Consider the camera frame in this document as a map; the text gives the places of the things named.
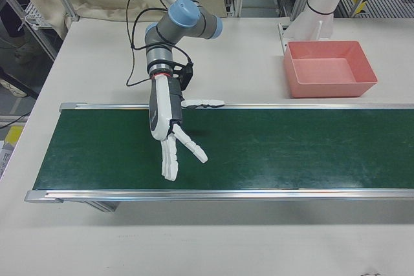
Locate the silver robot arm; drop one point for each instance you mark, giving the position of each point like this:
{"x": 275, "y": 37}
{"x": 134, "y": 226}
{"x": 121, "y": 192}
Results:
{"x": 181, "y": 19}

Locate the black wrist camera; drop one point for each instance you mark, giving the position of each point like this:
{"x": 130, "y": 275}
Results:
{"x": 187, "y": 74}

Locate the yellow label card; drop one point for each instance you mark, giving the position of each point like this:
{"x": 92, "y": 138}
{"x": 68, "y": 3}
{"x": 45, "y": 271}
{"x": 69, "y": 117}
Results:
{"x": 13, "y": 133}

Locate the green conveyor belt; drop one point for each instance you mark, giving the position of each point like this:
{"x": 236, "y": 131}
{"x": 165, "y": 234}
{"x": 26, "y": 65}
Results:
{"x": 226, "y": 148}

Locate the pink plastic box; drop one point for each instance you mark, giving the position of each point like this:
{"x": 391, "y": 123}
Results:
{"x": 328, "y": 69}

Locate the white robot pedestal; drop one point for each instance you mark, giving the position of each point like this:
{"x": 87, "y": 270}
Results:
{"x": 318, "y": 1}

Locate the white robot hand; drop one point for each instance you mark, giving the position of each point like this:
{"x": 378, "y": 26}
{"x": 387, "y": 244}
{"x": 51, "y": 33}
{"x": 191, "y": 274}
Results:
{"x": 160, "y": 108}

